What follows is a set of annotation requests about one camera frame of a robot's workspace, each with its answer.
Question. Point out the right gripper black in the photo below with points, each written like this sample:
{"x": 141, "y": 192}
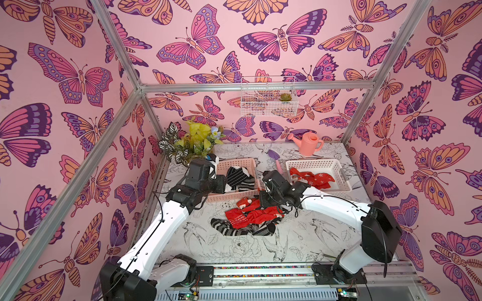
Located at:
{"x": 272, "y": 197}

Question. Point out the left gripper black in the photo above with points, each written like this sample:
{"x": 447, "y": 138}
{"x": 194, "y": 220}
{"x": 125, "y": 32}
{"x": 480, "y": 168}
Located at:
{"x": 220, "y": 184}

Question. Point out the black white striped sock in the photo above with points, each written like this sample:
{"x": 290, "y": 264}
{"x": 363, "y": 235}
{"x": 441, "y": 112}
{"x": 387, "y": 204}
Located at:
{"x": 226, "y": 229}
{"x": 246, "y": 184}

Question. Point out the red bear sock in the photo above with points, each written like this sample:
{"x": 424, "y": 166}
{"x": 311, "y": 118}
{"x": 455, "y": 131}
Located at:
{"x": 248, "y": 205}

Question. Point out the black pinstripe sock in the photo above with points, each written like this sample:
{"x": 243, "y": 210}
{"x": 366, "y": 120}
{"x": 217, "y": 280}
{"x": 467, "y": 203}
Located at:
{"x": 234, "y": 176}

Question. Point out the red snowflake santa sock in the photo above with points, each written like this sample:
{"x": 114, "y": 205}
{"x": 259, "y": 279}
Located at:
{"x": 323, "y": 181}

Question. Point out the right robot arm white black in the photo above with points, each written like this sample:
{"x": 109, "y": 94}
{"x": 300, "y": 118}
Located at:
{"x": 380, "y": 232}

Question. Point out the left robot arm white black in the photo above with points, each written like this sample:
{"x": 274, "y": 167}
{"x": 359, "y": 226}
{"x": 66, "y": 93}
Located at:
{"x": 158, "y": 233}

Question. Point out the pink plastic basket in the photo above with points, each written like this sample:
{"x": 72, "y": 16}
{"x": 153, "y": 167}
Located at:
{"x": 222, "y": 169}

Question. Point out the white plastic basket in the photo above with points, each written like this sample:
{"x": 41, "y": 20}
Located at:
{"x": 331, "y": 166}

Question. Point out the black plaid sock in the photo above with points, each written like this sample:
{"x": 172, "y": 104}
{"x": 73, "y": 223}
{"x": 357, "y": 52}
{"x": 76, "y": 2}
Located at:
{"x": 268, "y": 228}

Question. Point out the artificial plant bouquet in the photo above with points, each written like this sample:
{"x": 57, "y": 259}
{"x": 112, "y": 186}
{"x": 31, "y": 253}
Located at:
{"x": 197, "y": 142}

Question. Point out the purple pink garden trowel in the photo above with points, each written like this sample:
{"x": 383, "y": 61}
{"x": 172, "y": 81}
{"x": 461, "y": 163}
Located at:
{"x": 275, "y": 156}

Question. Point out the red patterned sock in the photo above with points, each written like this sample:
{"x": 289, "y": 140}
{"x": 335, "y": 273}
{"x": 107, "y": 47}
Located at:
{"x": 238, "y": 219}

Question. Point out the pink watering can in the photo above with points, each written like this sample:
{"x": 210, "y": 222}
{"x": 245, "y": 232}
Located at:
{"x": 308, "y": 144}

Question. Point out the small green succulent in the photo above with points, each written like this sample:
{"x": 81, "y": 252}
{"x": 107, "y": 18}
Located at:
{"x": 286, "y": 97}

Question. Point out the white wire wall basket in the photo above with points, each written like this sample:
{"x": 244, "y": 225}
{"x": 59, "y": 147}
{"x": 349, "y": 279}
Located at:
{"x": 261, "y": 99}

